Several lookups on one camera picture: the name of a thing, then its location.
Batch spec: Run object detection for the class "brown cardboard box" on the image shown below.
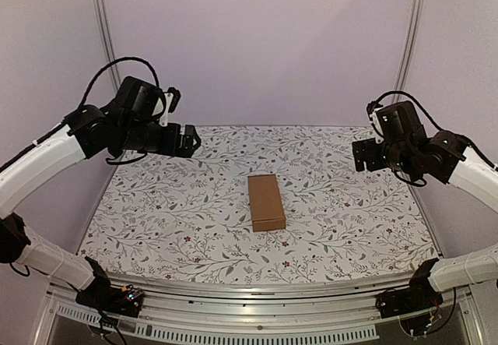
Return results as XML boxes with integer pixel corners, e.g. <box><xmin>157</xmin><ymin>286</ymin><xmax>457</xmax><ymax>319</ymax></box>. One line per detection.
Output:
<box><xmin>247</xmin><ymin>174</ymin><xmax>286</xmax><ymax>232</ymax></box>

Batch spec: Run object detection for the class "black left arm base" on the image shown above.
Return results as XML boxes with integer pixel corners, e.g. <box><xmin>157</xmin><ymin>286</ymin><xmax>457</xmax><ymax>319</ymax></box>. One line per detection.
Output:
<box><xmin>75</xmin><ymin>256</ymin><xmax>145</xmax><ymax>318</ymax></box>

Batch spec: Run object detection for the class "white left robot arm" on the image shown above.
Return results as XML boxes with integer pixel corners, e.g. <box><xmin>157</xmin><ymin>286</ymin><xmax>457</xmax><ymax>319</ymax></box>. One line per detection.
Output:
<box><xmin>1</xmin><ymin>105</ymin><xmax>201</xmax><ymax>309</ymax></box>

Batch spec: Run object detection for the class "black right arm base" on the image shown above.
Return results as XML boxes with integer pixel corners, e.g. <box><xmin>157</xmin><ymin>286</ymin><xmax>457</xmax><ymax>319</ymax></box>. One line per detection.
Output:
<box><xmin>375</xmin><ymin>259</ymin><xmax>443</xmax><ymax>319</ymax></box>

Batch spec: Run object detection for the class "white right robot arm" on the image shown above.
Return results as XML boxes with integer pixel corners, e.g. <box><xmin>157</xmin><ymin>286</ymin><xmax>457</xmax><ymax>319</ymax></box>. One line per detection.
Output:
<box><xmin>352</xmin><ymin>130</ymin><xmax>497</xmax><ymax>311</ymax></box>

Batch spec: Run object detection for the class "aluminium frame post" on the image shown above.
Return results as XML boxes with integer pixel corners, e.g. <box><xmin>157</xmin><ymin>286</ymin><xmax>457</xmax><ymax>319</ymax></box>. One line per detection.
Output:
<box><xmin>88</xmin><ymin>0</ymin><xmax>137</xmax><ymax>138</ymax></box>
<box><xmin>391</xmin><ymin>0</ymin><xmax>424</xmax><ymax>104</ymax></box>

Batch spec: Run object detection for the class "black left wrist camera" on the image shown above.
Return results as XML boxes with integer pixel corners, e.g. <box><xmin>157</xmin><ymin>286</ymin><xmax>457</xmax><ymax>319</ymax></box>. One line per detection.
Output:
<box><xmin>110</xmin><ymin>76</ymin><xmax>181</xmax><ymax>127</ymax></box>

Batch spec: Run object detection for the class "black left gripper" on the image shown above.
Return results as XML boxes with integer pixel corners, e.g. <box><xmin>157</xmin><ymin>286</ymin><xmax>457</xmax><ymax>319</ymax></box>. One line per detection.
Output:
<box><xmin>118</xmin><ymin>118</ymin><xmax>202</xmax><ymax>157</ymax></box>

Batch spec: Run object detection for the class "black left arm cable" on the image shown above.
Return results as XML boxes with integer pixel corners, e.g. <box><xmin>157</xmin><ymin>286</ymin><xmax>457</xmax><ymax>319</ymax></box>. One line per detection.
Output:
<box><xmin>75</xmin><ymin>57</ymin><xmax>163</xmax><ymax>116</ymax></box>

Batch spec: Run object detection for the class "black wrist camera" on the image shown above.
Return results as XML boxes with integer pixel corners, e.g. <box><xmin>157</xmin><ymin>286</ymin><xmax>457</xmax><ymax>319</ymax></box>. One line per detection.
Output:
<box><xmin>367</xmin><ymin>101</ymin><xmax>427</xmax><ymax>146</ymax></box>
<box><xmin>110</xmin><ymin>76</ymin><xmax>181</xmax><ymax>127</ymax></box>

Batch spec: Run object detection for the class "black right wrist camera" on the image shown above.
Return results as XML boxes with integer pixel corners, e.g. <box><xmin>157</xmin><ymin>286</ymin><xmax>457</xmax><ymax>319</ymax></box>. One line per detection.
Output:
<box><xmin>367</xmin><ymin>101</ymin><xmax>427</xmax><ymax>146</ymax></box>

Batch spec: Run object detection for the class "right aluminium frame post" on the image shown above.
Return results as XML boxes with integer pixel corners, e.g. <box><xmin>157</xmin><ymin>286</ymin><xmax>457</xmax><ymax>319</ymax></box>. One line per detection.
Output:
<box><xmin>391</xmin><ymin>0</ymin><xmax>424</xmax><ymax>104</ymax></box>

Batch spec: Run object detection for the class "floral patterned table mat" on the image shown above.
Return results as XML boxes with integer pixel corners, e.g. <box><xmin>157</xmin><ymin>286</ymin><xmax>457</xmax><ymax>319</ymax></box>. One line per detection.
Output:
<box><xmin>79</xmin><ymin>126</ymin><xmax>439</xmax><ymax>285</ymax></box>

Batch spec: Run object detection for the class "aluminium front table rail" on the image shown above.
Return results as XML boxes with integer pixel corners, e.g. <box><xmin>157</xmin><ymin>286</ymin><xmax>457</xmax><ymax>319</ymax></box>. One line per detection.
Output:
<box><xmin>32</xmin><ymin>273</ymin><xmax>488</xmax><ymax>344</ymax></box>

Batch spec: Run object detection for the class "left aluminium frame post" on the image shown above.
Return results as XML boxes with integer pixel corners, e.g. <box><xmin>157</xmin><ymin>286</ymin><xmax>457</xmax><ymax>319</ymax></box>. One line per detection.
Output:
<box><xmin>88</xmin><ymin>0</ymin><xmax>137</xmax><ymax>138</ymax></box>

